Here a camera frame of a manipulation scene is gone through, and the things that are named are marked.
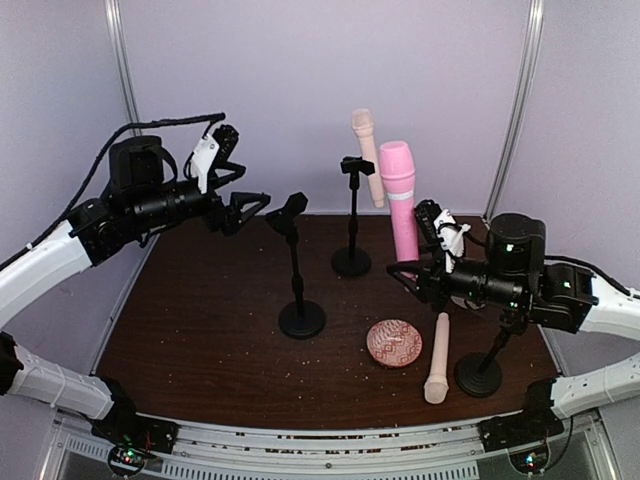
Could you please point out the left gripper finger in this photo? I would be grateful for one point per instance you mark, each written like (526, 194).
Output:
(245, 205)
(221, 175)

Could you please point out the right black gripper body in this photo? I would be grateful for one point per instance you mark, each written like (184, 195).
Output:
(431, 275)

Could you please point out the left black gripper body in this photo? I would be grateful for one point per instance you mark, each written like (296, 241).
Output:
(218, 206)

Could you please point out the black microphone stand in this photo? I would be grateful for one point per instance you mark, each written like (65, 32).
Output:
(300, 319)
(352, 261)
(479, 374)

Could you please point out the pink microphone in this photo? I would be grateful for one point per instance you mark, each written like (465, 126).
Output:
(398, 177)

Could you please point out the cream microphone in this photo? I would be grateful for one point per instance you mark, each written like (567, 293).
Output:
(362, 124)
(436, 386)

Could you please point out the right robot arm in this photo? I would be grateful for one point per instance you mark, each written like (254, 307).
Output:
(528, 286)

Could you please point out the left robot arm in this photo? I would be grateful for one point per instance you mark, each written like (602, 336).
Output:
(137, 204)

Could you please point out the white scalloped bowl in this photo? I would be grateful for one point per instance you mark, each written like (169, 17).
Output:
(466, 304)

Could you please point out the red patterned bowl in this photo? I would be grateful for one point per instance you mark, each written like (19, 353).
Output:
(394, 343)

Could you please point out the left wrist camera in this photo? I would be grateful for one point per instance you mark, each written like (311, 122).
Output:
(214, 147)

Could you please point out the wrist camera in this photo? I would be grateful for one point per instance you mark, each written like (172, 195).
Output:
(444, 236)
(214, 147)

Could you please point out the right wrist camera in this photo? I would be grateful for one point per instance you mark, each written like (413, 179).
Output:
(444, 236)

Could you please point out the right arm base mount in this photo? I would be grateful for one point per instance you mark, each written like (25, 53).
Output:
(524, 437)

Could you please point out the right aluminium frame post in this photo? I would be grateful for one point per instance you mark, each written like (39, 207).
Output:
(528, 64)

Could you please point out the aluminium frame post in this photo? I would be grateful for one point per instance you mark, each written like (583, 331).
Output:
(528, 64)
(118, 42)

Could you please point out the left aluminium frame post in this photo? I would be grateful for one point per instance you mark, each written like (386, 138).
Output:
(118, 42)

